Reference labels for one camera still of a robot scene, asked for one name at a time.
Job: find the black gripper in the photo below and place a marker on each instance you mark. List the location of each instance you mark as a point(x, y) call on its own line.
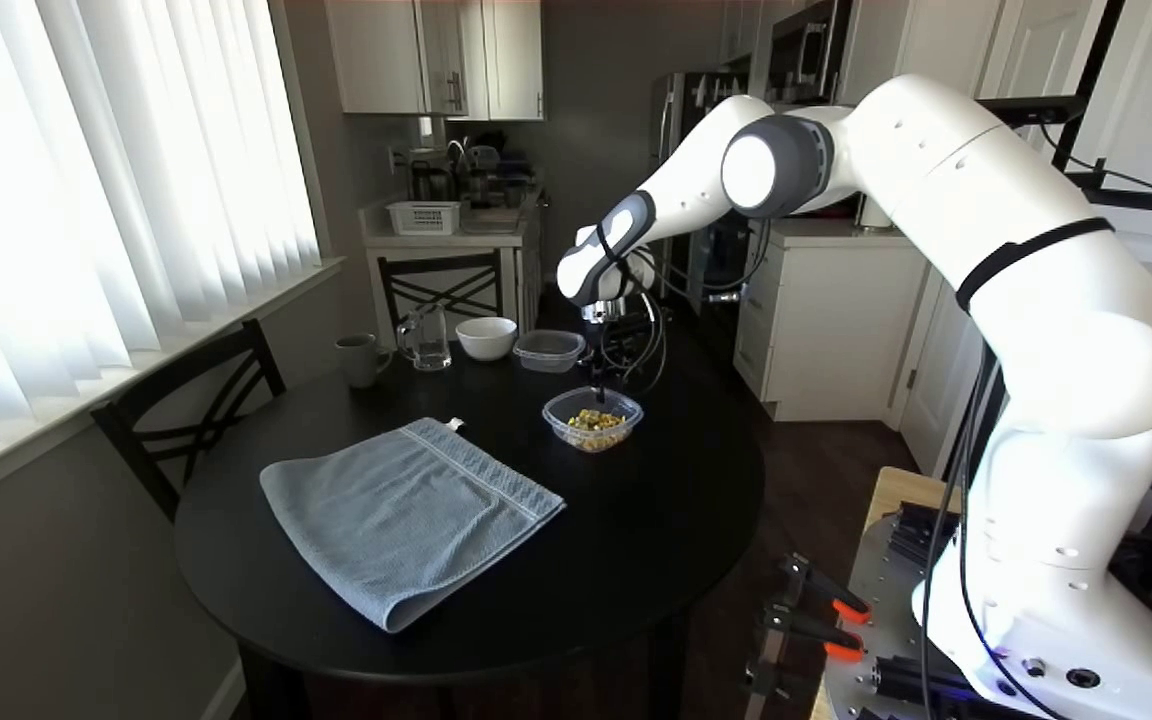
point(623, 287)

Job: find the yellow food pieces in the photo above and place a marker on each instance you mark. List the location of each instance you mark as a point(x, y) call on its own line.
point(598, 424)

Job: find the clear plastic bowl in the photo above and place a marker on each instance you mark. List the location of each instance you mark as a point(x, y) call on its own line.
point(559, 424)

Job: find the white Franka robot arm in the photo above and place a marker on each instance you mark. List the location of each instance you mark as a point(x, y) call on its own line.
point(1070, 333)

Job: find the white ceramic bowl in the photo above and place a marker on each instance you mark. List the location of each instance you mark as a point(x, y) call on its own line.
point(484, 339)

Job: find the blue towel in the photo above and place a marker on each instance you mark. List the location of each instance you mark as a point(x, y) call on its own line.
point(400, 521)

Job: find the clear lidded plastic container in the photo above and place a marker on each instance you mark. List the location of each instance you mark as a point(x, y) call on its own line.
point(545, 351)

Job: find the white appliance with clutter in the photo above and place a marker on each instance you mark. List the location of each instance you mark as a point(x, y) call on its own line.
point(514, 265)

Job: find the clear glass mug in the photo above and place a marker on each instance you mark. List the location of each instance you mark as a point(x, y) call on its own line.
point(426, 340)

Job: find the white floor cabinet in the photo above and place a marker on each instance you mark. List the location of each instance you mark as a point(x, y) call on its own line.
point(831, 321)

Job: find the countertop coffee appliances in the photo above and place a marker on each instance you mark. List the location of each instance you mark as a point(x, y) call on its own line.
point(481, 165)

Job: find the black wooden chair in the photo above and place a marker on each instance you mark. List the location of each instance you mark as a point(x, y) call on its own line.
point(392, 287)
point(139, 424)

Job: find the white plastic basket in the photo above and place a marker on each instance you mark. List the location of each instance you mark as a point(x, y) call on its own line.
point(420, 217)

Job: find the dark ceramic mug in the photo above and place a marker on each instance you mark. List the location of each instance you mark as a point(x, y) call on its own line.
point(362, 362)

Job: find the robot mounting table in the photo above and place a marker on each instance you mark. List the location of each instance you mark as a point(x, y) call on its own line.
point(884, 533)

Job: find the white vertical window blinds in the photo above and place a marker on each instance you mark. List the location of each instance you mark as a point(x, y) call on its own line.
point(97, 187)

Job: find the white wall cabinet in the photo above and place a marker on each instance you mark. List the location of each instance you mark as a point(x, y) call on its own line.
point(390, 55)

